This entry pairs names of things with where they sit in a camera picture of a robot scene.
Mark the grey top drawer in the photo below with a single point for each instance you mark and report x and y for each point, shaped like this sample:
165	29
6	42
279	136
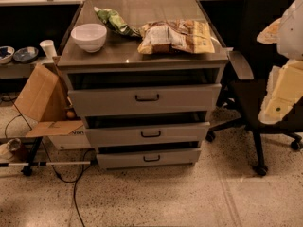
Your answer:
145	100

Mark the grey drawer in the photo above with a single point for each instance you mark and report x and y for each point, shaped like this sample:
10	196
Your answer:
149	158
145	100
144	135

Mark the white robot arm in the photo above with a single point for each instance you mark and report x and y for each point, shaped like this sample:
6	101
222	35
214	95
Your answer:
285	82

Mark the grey drawer cabinet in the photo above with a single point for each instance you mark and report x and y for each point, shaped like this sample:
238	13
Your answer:
119	65

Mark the grey middle drawer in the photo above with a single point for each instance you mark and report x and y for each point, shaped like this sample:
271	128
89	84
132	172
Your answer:
144	135

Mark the grey bottom drawer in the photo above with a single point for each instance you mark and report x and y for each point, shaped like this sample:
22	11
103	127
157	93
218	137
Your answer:
149	158

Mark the brown and white snack bag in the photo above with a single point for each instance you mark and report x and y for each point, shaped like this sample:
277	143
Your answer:
176	35

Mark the green chip bag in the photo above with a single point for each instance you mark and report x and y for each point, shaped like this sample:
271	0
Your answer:
112	19

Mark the brown cardboard box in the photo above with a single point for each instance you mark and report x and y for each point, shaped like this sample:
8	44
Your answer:
44	100

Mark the white paper cup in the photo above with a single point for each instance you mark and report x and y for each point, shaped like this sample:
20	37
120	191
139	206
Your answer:
48	48

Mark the dark blue bowl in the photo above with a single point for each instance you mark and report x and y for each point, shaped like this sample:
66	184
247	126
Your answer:
26	54

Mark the black and white floor stand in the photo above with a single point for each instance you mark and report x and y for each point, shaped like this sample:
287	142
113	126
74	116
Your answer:
32	145

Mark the low side shelf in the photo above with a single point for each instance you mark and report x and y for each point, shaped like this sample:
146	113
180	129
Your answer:
22	67

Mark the brown cup on floor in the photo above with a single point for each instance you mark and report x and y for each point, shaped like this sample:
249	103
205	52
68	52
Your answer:
13	151

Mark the black office chair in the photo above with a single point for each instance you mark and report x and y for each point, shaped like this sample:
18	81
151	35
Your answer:
246	75

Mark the white and blue bowl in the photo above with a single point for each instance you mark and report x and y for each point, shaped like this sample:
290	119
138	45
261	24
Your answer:
6	54

